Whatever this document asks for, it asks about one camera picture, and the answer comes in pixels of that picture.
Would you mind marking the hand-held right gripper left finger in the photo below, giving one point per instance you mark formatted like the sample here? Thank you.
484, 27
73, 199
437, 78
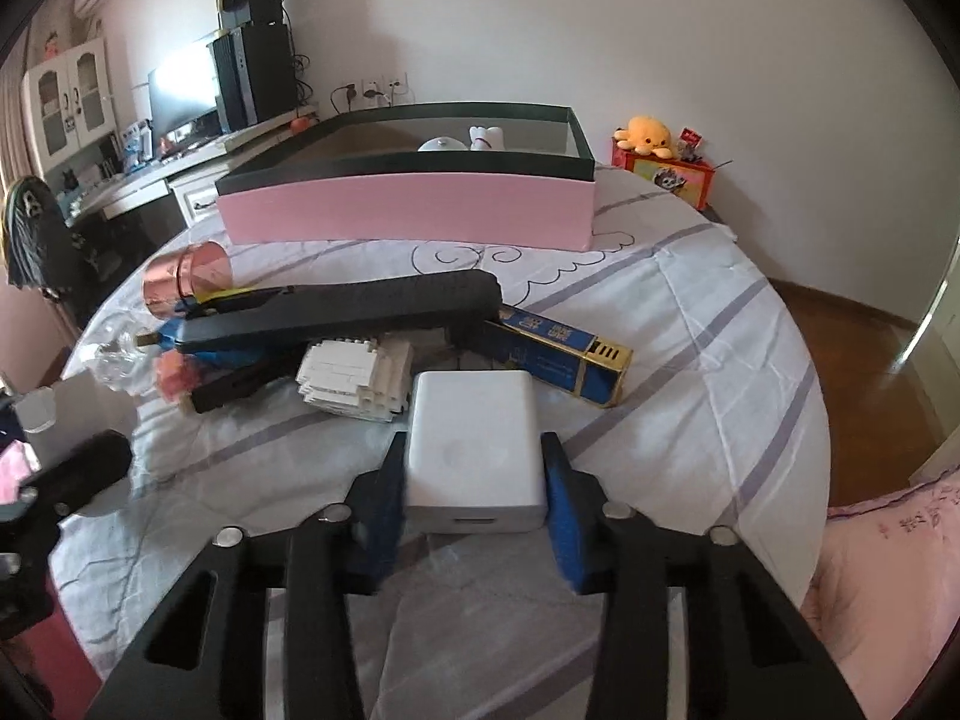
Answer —
386, 525

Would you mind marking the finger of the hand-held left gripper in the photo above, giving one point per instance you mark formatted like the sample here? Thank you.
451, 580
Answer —
22, 570
82, 469

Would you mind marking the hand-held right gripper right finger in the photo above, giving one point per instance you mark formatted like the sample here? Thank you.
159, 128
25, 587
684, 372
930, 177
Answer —
566, 532

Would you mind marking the clear glass skull bottle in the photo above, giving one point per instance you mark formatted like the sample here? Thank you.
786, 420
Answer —
124, 352

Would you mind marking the white power adapter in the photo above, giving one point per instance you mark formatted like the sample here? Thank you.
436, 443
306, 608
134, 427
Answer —
472, 435

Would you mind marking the small pink brick figure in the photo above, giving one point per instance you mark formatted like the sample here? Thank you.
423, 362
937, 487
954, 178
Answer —
174, 379

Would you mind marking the white brick model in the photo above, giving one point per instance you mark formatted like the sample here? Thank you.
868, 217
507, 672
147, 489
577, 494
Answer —
352, 379

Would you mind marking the blue and gold box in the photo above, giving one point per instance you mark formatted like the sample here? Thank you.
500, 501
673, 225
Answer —
555, 360

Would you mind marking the rose gold metallic box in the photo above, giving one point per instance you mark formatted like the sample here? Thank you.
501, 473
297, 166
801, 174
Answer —
187, 277

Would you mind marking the black remote control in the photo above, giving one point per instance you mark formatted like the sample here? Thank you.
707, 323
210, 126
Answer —
345, 307

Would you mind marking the pink box with green rim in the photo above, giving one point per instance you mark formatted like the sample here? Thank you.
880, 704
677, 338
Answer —
405, 210

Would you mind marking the black oblong item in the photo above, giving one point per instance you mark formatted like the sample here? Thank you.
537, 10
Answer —
240, 390

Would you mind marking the white striped bedspread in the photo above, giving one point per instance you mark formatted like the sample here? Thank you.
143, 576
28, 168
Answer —
675, 390

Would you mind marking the blue plastic item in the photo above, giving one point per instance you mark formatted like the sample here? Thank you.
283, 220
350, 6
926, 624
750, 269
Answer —
225, 339

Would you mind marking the yellow and black tool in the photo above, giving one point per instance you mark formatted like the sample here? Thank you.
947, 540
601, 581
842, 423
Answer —
225, 298

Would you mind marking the office chair with dark clothing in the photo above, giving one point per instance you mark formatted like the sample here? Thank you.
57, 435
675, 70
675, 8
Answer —
37, 240

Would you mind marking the white desk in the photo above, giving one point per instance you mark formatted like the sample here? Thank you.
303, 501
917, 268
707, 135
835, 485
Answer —
199, 199

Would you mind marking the pink quilt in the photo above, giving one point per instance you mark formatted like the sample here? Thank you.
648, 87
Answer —
885, 577

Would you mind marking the red printed box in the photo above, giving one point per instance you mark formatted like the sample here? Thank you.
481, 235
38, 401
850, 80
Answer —
667, 176

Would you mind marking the white glass-door cabinet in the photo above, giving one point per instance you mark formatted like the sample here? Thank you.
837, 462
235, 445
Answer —
67, 97

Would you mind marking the white dome figurine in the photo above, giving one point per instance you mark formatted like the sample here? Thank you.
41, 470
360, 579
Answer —
441, 144

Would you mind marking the computer monitor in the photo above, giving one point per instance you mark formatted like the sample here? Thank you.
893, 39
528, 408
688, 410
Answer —
184, 90

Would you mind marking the white figurine with red mark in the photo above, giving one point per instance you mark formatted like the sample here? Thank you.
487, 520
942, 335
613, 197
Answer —
486, 138

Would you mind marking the yellow octopus plush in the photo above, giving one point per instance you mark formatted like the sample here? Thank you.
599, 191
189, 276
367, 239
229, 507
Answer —
646, 135

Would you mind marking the red and white packet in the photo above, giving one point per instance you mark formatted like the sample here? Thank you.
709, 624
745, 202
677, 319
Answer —
691, 142

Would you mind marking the black computer tower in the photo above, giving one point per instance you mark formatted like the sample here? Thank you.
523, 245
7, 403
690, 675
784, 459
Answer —
255, 75

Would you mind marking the black box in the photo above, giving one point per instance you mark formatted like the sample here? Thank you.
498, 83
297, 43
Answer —
251, 4

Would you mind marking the white wall outlet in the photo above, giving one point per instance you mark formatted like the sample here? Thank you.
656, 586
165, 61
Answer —
349, 91
399, 85
373, 88

